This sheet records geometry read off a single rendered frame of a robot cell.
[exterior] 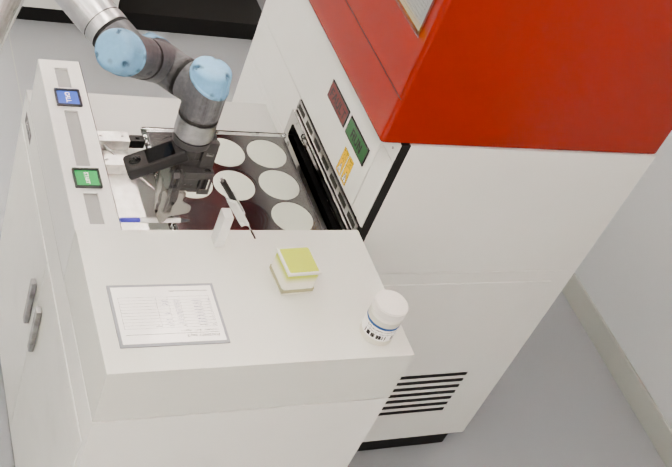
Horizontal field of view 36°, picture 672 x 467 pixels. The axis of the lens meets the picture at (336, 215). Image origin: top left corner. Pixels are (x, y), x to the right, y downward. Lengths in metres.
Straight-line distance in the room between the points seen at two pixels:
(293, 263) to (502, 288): 0.79
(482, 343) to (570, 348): 1.03
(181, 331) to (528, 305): 1.15
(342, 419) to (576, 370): 1.71
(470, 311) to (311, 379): 0.77
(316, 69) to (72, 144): 0.62
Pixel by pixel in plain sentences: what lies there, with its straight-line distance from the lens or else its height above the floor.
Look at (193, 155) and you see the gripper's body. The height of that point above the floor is 1.20.
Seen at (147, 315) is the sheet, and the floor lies 0.97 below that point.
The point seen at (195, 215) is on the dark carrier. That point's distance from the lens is 2.29.
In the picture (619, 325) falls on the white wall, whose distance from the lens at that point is 3.85.
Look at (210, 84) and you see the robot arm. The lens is 1.83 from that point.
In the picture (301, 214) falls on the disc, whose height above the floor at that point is 0.90.
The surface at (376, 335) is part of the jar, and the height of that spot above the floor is 0.99.
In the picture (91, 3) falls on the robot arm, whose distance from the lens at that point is 1.83.
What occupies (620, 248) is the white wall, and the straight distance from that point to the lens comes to 3.83.
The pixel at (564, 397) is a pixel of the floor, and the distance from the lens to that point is 3.69.
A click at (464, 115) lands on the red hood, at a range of 2.17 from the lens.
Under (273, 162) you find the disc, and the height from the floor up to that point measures 0.90.
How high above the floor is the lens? 2.43
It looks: 39 degrees down
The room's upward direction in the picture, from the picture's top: 25 degrees clockwise
